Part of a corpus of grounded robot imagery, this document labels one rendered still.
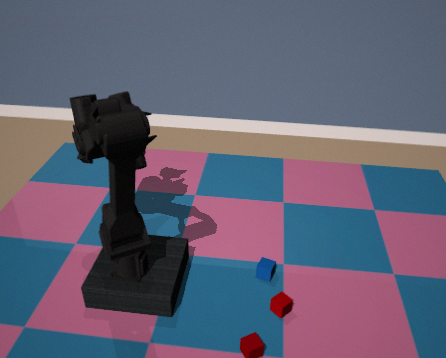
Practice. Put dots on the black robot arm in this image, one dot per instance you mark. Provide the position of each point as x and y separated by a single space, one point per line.
118 131

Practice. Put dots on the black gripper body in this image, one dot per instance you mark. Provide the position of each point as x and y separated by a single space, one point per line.
124 96

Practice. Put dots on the blue cube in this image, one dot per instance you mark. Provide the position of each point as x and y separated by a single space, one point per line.
265 269

